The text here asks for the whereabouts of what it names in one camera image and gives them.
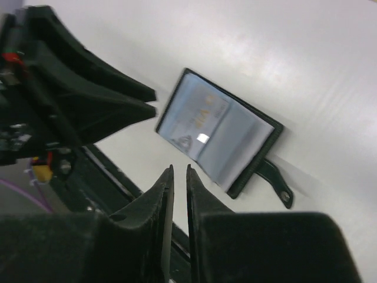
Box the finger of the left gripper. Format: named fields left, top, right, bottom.
left=29, top=64, right=156, bottom=146
left=27, top=5, right=156, bottom=102

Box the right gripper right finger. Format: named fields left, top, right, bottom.
left=186, top=167, right=362, bottom=282

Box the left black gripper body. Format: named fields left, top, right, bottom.
left=1, top=11, right=82, bottom=165

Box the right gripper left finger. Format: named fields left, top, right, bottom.
left=1, top=167, right=174, bottom=282

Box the black leather card holder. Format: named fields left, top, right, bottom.
left=156, top=68, right=295, bottom=209

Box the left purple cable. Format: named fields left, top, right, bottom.
left=0, top=167, right=55, bottom=213

